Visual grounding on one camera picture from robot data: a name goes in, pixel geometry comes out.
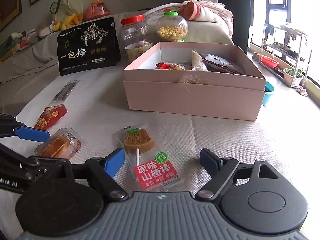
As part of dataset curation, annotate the colourful plush toy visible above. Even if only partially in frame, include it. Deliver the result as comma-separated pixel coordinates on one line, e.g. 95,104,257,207
0,31,37,55

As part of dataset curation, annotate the pink white blanket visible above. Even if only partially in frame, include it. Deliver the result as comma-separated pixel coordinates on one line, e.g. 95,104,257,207
144,0,235,40

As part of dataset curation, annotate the grey plush toy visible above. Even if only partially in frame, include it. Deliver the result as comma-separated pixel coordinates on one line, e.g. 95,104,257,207
34,21,54,40

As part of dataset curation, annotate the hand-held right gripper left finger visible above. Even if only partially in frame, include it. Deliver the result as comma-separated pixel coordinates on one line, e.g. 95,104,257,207
27,148,128,202

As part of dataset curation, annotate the dark red snack packet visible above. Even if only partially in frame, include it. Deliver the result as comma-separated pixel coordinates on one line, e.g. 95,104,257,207
201,53,245,75

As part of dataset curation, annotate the red lid clear jar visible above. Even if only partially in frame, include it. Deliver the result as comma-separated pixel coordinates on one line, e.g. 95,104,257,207
120,14,154,61

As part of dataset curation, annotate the black snack pouch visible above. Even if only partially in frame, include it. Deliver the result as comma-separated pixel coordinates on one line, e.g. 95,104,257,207
57,17,122,76

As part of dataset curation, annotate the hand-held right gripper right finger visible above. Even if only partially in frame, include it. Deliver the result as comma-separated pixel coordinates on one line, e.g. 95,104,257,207
195,148,290,201

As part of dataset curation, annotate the yellow plush toy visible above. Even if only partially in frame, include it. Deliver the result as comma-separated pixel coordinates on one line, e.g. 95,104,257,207
53,14,83,31

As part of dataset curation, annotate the clear packet dark snack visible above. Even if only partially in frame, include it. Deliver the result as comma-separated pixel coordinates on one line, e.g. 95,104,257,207
51,80,81,103

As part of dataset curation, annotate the blue plastic basin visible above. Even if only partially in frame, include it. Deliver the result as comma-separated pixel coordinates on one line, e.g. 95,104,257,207
262,81,275,106

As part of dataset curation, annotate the yellow cake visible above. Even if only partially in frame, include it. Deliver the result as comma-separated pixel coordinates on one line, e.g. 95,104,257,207
34,127,83,159
170,64,193,71

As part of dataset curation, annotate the green cap candy jar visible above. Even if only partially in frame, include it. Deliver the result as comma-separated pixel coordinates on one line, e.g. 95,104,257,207
155,11,189,43

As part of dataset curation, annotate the beige snack packet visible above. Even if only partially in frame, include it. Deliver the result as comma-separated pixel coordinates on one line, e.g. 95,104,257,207
191,49,208,72

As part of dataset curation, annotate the potted plant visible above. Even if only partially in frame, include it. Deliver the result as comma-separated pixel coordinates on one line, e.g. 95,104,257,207
283,65,305,86

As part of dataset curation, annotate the orange toy helmet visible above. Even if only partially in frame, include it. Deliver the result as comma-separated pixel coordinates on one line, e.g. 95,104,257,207
84,0,111,21

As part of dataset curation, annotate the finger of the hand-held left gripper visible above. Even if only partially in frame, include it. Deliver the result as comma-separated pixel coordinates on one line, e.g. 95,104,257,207
0,114,51,143
0,143,68,167

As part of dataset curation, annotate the metal shoe rack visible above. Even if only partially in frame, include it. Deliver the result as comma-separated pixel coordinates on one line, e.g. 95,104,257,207
259,23,313,89

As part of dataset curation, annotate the red plastic basin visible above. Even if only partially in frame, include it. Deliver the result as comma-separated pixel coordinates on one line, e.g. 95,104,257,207
260,55,280,68

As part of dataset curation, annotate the grey sofa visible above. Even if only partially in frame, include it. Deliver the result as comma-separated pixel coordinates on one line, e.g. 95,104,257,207
0,4,234,87

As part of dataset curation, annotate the hawthorn lollipop packet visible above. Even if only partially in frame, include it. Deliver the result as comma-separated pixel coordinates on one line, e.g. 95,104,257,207
112,122,181,192

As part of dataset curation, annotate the pink cardboard box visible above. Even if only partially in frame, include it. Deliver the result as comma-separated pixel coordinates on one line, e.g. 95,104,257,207
122,41,267,122

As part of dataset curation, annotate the red orange printed packet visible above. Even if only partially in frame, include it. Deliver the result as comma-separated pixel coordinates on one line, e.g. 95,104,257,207
33,104,68,131

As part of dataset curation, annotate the green white bag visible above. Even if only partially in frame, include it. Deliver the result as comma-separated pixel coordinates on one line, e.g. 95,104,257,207
50,0,83,23

